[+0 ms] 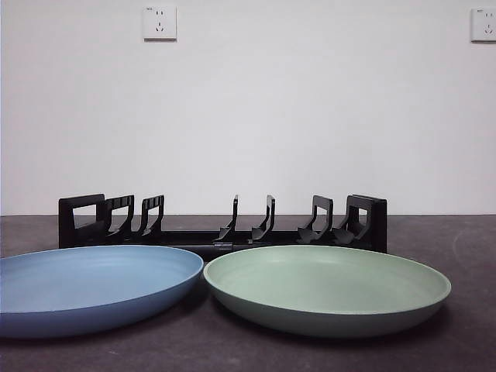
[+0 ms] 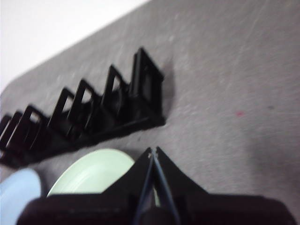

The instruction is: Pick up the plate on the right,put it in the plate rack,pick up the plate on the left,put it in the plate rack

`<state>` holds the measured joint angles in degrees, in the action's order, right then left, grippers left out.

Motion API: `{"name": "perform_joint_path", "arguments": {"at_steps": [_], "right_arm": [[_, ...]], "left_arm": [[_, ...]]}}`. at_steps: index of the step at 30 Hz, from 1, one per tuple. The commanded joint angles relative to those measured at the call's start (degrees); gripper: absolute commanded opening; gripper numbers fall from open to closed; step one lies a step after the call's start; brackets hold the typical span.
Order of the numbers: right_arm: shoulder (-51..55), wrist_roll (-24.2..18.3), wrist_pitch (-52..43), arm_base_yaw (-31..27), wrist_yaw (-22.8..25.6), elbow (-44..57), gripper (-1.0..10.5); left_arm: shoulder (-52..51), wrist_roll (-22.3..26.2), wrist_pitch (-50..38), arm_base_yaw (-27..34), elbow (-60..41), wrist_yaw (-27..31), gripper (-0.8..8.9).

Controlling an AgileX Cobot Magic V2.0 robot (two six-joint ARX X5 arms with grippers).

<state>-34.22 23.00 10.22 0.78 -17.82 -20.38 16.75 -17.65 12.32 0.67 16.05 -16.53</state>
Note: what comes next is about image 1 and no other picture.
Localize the green round plate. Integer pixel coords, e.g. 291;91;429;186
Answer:
202;244;453;339

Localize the blue round plate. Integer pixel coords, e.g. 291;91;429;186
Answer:
0;244;205;340

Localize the black plate rack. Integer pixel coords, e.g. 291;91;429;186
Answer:
57;193;389;261

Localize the white wall socket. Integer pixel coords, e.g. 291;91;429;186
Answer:
470;8;496;43
143;5;178;41

